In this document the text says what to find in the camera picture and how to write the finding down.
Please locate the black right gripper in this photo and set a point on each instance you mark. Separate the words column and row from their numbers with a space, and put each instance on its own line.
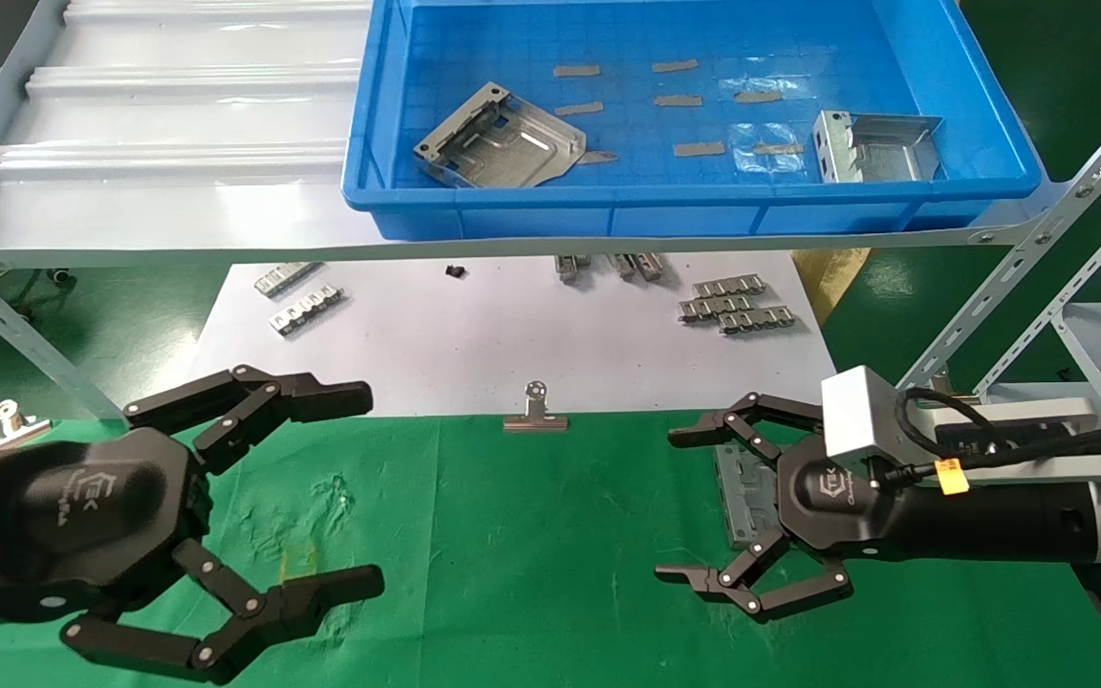
column 837, row 506

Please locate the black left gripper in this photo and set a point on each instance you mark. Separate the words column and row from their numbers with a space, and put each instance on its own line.
column 82, row 506

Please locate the sheet metal bracket part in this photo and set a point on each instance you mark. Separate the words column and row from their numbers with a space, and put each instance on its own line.
column 512, row 153
column 746, row 497

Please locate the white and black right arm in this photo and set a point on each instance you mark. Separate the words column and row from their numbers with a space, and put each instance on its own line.
column 1009, row 526

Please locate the small metal connector strip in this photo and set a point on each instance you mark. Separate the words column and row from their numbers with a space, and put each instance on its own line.
column 713, row 307
column 648, row 268
column 285, row 279
column 727, row 287
column 756, row 320
column 307, row 311
column 568, row 268
column 622, row 266

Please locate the white paper sheet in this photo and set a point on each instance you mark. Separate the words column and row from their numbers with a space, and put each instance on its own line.
column 464, row 334

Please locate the blue plastic bin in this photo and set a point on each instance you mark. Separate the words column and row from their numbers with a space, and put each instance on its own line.
column 684, row 205

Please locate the black caster wheel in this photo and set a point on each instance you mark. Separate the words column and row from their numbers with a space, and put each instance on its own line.
column 60, row 277

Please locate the clear plastic film piece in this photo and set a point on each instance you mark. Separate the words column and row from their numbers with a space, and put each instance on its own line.
column 751, row 84
column 766, row 162

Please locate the tan tape strip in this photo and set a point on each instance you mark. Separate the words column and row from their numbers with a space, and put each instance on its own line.
column 699, row 149
column 579, row 109
column 679, row 100
column 675, row 66
column 575, row 71
column 778, row 148
column 759, row 96
column 600, row 158

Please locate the small folded sheet metal part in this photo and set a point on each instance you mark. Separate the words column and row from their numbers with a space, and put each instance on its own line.
column 880, row 158

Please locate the white corrugated shelf panel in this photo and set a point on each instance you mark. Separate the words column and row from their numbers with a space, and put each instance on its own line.
column 178, row 115

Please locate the grey perforated side shelf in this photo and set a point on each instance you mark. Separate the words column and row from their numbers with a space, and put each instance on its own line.
column 1086, row 330

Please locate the grey metal rack frame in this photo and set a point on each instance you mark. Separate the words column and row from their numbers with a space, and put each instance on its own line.
column 226, row 253

